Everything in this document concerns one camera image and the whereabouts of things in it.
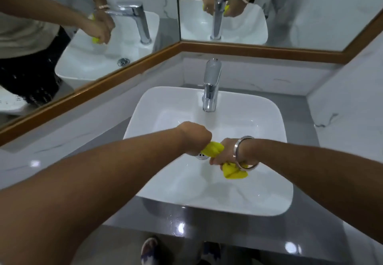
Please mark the white ceramic wash basin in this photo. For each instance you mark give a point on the white ceramic wash basin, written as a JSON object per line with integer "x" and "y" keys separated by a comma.
{"x": 191, "y": 190}

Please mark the chrome basin faucet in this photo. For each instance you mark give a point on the chrome basin faucet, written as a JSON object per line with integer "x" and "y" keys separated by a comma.
{"x": 211, "y": 88}

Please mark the person's left shoe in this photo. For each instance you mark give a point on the person's left shoe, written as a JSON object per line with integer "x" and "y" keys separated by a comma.
{"x": 148, "y": 250}

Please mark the person's right forearm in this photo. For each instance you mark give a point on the person's right forearm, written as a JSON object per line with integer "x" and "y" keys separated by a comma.
{"x": 314, "y": 178}

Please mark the person's right hand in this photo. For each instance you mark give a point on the person's right hand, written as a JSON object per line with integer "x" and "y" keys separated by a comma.
{"x": 229, "y": 152}

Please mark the person's right fingers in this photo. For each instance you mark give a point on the person's right fingers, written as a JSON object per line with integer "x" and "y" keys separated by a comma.
{"x": 220, "y": 160}

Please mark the wood framed wall mirror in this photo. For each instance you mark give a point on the wood framed wall mirror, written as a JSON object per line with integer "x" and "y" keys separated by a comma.
{"x": 89, "y": 34}
{"x": 299, "y": 19}

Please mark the person's left hand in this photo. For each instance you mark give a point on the person's left hand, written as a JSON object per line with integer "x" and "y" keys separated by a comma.
{"x": 193, "y": 137}

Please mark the person's left forearm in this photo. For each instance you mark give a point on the person's left forearm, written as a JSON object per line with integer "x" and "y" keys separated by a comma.
{"x": 74, "y": 190}

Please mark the chrome sink drain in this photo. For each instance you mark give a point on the chrome sink drain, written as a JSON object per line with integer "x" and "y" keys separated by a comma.
{"x": 201, "y": 156}

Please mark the yellow cleaning cloth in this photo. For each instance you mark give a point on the yellow cleaning cloth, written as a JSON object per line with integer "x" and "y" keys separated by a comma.
{"x": 216, "y": 151}

